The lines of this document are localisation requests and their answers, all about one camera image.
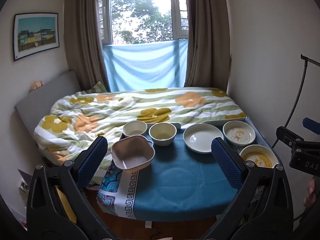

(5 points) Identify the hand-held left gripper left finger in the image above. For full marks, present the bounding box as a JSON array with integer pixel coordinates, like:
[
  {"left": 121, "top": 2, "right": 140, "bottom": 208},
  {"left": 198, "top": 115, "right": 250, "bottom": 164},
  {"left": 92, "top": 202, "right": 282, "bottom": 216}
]
[{"left": 26, "top": 135, "right": 118, "bottom": 240}]

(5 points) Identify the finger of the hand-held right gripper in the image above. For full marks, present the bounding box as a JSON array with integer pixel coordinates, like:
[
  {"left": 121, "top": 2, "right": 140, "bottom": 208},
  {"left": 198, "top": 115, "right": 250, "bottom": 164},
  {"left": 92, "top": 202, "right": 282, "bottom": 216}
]
[
  {"left": 276, "top": 126, "right": 305, "bottom": 152},
  {"left": 302, "top": 117, "right": 320, "bottom": 136}
]

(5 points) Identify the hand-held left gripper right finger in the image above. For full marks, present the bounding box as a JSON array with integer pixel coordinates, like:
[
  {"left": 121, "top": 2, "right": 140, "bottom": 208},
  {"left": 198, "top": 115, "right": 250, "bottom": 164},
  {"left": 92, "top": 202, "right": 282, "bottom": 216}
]
[{"left": 207, "top": 137, "right": 294, "bottom": 240}]

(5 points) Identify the yellow rim cartoon plate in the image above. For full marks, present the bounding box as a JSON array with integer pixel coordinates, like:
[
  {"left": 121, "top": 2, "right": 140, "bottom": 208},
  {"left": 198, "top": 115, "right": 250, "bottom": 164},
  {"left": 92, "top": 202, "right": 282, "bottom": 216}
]
[{"left": 239, "top": 144, "right": 279, "bottom": 169}]

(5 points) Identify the white cartoon print plate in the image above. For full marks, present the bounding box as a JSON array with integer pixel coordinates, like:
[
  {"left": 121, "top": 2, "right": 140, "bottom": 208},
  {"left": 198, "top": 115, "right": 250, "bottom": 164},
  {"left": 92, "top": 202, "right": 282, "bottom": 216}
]
[{"left": 222, "top": 120, "right": 256, "bottom": 146}]

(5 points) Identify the plain white plate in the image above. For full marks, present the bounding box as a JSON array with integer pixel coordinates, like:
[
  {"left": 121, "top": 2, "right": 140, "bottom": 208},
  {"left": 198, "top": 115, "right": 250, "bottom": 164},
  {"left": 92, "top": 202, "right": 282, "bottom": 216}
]
[{"left": 183, "top": 123, "right": 224, "bottom": 154}]

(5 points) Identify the pink square bowl with handles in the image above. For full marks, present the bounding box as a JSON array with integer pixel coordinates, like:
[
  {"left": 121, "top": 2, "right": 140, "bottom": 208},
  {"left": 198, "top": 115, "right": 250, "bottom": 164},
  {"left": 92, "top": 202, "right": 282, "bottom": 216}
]
[{"left": 111, "top": 135, "right": 155, "bottom": 171}]

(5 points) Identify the small white bowl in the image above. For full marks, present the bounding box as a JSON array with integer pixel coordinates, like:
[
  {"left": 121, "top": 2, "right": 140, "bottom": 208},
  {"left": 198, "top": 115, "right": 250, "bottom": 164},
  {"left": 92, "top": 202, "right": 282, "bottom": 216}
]
[{"left": 122, "top": 120, "right": 148, "bottom": 138}]

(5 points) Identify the pale yellow bowl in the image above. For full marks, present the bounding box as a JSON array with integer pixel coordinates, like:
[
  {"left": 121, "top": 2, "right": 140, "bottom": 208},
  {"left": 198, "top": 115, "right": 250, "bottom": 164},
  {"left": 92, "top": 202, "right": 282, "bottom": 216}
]
[{"left": 149, "top": 123, "right": 177, "bottom": 146}]

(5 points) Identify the person's right hand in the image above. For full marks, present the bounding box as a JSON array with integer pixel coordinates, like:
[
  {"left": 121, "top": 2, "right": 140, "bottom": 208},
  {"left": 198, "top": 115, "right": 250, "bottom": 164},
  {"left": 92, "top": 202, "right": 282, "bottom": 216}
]
[{"left": 303, "top": 176, "right": 317, "bottom": 208}]

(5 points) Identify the black curved stand rod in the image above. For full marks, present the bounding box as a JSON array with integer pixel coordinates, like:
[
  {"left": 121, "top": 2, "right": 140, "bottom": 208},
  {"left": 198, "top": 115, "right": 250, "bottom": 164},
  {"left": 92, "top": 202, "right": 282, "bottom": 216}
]
[{"left": 271, "top": 54, "right": 320, "bottom": 148}]

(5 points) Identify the blue patterned tablecloth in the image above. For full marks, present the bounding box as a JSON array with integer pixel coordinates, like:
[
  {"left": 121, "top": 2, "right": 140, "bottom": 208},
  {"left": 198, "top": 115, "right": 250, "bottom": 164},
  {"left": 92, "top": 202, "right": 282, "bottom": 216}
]
[{"left": 97, "top": 116, "right": 284, "bottom": 222}]

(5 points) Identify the floral striped blanket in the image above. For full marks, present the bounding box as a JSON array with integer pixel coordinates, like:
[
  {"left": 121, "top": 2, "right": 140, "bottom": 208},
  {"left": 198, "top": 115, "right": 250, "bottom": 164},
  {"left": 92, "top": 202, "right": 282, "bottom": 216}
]
[{"left": 34, "top": 87, "right": 247, "bottom": 183}]

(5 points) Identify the yellow paper bag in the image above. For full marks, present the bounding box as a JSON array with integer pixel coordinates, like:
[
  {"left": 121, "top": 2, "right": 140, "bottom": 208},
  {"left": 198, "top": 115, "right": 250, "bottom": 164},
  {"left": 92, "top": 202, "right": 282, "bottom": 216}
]
[{"left": 55, "top": 187, "right": 77, "bottom": 223}]

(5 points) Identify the green checked pillow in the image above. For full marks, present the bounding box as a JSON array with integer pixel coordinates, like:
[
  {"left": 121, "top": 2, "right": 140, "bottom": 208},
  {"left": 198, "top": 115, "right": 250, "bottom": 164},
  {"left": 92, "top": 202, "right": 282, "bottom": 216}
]
[{"left": 85, "top": 81, "right": 108, "bottom": 93}]

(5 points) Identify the grey headboard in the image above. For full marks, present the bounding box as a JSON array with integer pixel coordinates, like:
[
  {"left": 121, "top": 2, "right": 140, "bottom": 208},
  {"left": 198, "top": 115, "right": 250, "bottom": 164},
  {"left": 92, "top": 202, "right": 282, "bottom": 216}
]
[{"left": 14, "top": 70, "right": 83, "bottom": 140}]

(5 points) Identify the small plush toy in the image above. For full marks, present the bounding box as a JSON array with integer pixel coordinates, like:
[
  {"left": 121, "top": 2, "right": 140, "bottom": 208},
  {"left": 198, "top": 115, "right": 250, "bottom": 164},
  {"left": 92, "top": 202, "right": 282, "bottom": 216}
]
[{"left": 29, "top": 80, "right": 44, "bottom": 92}]

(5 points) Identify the light blue window cloth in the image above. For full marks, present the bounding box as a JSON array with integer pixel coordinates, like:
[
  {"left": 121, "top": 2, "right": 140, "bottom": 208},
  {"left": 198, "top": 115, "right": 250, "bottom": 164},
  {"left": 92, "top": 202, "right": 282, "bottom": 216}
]
[{"left": 102, "top": 39, "right": 188, "bottom": 92}]

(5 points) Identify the brown curtain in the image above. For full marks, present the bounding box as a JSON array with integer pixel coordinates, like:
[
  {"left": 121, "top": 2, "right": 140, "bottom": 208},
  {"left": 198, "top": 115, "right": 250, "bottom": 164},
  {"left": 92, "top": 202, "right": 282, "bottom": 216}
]
[
  {"left": 184, "top": 0, "right": 232, "bottom": 92},
  {"left": 64, "top": 0, "right": 111, "bottom": 93}
]

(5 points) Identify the window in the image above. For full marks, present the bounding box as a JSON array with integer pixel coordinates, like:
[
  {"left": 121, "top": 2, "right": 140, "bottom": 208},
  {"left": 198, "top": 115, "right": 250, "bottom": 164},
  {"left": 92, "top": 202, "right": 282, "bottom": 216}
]
[{"left": 96, "top": 0, "right": 189, "bottom": 46}]

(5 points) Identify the framed wall poster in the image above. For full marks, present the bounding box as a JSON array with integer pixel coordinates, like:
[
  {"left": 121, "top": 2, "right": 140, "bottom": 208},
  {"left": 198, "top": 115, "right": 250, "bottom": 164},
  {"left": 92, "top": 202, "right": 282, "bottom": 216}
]
[{"left": 13, "top": 12, "right": 60, "bottom": 62}]

